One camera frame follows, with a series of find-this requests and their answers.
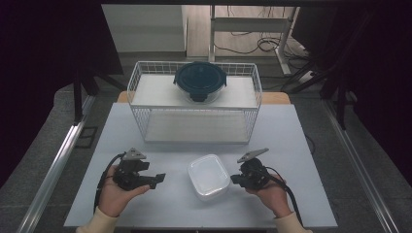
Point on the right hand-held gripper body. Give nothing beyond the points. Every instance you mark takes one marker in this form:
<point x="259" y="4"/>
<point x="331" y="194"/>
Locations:
<point x="254" y="174"/>

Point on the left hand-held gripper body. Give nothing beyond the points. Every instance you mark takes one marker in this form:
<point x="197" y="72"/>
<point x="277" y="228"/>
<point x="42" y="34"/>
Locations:
<point x="128" y="174"/>

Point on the white square bowl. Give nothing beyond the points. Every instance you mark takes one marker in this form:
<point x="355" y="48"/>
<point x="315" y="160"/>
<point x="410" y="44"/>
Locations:
<point x="209" y="176"/>

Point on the dark green round lidded container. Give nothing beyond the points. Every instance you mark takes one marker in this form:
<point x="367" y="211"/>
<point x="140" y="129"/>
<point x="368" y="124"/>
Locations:
<point x="199" y="79"/>

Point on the person's left hand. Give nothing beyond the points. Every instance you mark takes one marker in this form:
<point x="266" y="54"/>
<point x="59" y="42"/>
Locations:
<point x="113" y="197"/>

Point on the person's right hand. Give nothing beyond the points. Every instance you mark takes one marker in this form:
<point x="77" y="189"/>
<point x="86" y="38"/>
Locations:
<point x="273" y="197"/>

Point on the wooden table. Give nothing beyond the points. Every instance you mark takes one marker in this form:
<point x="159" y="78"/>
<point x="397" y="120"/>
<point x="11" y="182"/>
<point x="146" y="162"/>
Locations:
<point x="275" y="98"/>

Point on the black stand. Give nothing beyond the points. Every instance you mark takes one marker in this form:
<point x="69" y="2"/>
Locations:
<point x="77" y="97"/>

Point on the white power strip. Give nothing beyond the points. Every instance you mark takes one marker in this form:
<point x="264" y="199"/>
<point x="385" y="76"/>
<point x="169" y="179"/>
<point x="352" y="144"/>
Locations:
<point x="306" y="76"/>

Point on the black tripod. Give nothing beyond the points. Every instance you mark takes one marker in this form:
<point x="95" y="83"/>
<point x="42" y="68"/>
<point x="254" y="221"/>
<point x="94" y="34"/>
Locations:
<point x="340" y="97"/>

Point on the white cabinet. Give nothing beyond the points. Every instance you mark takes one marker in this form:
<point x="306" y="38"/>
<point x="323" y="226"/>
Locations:
<point x="145" y="29"/>

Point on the dark curtain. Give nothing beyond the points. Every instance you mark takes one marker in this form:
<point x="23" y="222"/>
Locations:
<point x="382" y="64"/>
<point x="39" y="48"/>

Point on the black floor bracket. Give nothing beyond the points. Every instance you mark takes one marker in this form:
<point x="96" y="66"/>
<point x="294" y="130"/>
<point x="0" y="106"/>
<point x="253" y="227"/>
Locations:
<point x="79" y="137"/>

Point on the aluminium rail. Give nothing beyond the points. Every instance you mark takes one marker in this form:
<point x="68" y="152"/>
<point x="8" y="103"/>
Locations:
<point x="356" y="158"/>
<point x="56" y="165"/>

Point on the white metal desk frame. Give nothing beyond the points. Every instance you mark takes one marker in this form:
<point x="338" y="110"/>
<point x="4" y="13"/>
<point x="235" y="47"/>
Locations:
<point x="249" y="24"/>

